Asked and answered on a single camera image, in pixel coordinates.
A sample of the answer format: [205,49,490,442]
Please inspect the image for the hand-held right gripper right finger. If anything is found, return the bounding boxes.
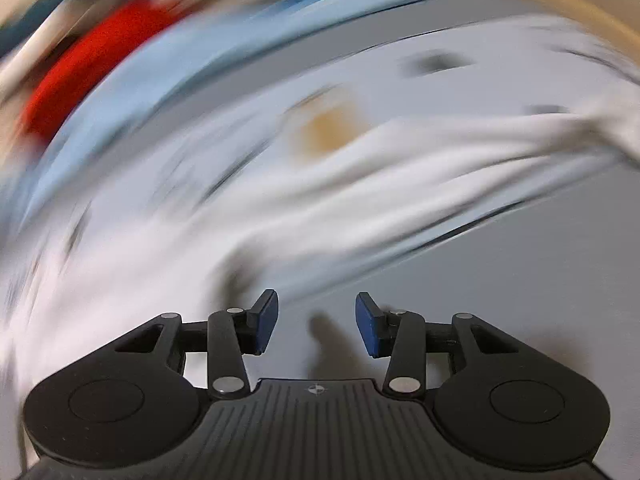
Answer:
[355,291,521,400]

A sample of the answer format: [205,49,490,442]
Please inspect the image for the red cloth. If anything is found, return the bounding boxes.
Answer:
[22,0,188,142]

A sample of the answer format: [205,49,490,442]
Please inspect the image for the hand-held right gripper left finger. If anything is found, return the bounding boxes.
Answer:
[114,288,280,401]

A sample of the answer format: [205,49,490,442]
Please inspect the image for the grey printed bed sheet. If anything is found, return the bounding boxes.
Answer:
[0,0,640,461]

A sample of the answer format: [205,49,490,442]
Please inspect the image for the light blue cloth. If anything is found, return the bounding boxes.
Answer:
[10,0,506,221]

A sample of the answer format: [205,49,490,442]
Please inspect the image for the dark teal cloth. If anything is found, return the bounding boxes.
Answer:
[0,0,138,58]

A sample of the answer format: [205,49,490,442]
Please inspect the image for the white shirt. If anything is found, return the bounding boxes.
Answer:
[0,75,640,381]

